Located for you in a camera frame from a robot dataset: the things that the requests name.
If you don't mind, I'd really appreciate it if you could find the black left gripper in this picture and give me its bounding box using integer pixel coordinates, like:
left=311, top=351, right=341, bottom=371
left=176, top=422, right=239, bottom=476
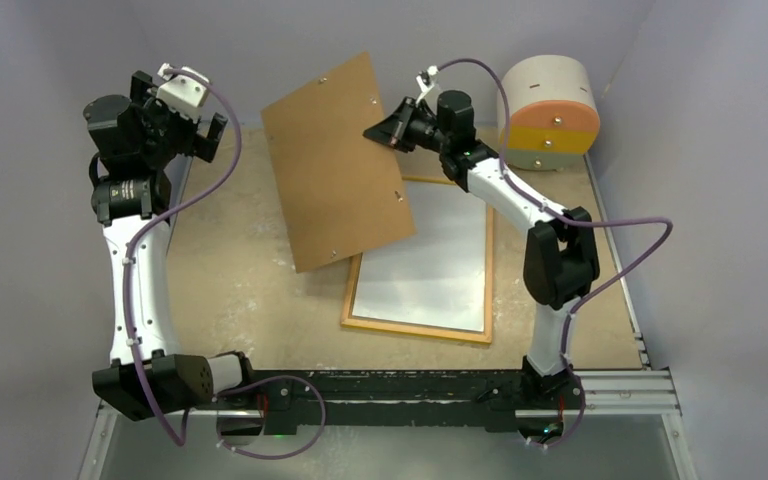
left=131, top=72, right=223, bottom=168

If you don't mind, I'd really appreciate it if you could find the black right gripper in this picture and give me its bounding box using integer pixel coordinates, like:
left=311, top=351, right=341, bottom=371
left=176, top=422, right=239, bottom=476
left=366, top=96, right=453, bottom=153

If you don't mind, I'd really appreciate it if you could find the brown cardboard backing board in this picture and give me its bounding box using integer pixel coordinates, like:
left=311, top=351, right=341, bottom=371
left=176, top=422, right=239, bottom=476
left=261, top=52, right=416, bottom=273

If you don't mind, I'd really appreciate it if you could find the building photo print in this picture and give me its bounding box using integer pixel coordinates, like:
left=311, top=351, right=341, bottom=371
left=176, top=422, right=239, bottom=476
left=352, top=182, right=489, bottom=334

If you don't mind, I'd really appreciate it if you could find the yellow wooden picture frame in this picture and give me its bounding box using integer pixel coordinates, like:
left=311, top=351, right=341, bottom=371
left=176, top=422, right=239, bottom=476
left=340, top=174, right=495, bottom=346

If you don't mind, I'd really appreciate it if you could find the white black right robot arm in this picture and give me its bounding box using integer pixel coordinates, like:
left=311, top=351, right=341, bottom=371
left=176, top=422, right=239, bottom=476
left=363, top=90, right=600, bottom=407

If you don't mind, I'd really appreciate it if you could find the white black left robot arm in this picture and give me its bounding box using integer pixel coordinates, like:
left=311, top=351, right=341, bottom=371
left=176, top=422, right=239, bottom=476
left=83, top=64, right=258, bottom=421

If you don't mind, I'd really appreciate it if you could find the round three-drawer cabinet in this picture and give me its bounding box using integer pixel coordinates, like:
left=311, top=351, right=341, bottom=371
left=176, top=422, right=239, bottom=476
left=497, top=55, right=600, bottom=171

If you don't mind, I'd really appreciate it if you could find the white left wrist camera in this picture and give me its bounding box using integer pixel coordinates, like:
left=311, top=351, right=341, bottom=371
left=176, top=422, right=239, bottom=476
left=155, top=63, right=211, bottom=122

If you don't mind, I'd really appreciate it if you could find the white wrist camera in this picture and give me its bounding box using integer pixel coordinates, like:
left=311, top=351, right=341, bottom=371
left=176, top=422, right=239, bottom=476
left=415, top=65, right=440, bottom=105
left=155, top=63, right=211, bottom=122

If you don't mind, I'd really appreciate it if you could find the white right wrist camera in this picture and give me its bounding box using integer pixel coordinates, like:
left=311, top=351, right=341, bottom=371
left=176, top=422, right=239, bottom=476
left=415, top=65, right=440, bottom=105

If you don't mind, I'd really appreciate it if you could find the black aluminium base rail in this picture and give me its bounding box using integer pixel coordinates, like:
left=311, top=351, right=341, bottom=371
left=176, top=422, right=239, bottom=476
left=97, top=368, right=682, bottom=437

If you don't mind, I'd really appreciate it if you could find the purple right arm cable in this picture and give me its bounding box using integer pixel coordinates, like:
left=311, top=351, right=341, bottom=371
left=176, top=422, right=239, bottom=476
left=426, top=58, right=675, bottom=452

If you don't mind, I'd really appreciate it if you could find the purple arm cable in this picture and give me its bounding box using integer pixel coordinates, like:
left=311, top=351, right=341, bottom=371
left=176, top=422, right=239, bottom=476
left=122, top=66, right=328, bottom=462
left=426, top=58, right=675, bottom=452

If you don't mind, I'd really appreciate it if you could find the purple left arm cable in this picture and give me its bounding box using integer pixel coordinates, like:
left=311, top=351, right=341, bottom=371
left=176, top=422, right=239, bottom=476
left=122, top=66, right=328, bottom=462

